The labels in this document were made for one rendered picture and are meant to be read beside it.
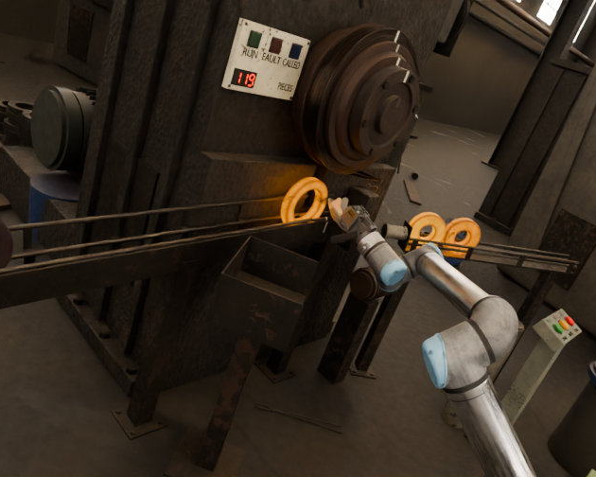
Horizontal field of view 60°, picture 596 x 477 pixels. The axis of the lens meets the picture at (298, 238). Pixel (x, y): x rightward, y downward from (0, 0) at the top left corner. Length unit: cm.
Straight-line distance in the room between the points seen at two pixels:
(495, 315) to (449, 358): 15
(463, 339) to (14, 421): 128
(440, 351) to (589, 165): 308
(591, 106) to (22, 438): 387
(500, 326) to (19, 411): 138
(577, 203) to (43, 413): 358
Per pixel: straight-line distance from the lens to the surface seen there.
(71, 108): 251
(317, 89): 154
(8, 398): 186
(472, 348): 129
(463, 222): 215
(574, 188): 422
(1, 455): 171
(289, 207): 165
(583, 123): 426
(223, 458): 177
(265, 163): 160
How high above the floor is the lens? 129
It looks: 22 degrees down
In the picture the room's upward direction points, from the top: 20 degrees clockwise
